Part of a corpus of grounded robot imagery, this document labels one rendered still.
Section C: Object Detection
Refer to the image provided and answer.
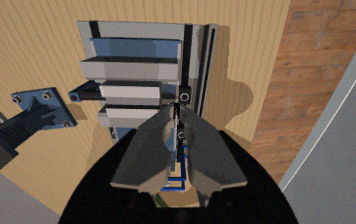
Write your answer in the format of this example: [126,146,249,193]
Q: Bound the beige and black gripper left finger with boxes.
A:
[58,102,176,224]

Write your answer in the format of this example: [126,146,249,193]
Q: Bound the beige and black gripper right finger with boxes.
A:
[176,102,299,224]

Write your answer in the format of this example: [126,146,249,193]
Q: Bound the grey metal block with slot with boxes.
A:
[99,80,162,118]

